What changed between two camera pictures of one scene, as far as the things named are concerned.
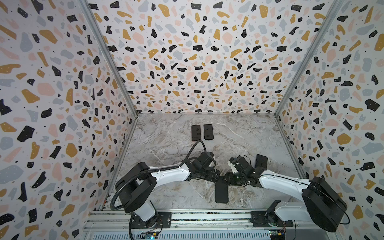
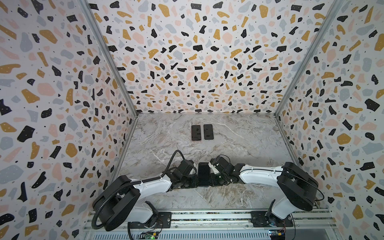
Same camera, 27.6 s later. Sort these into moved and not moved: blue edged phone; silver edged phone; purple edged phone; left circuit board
Moved: blue edged phone
Not moved: purple edged phone; silver edged phone; left circuit board
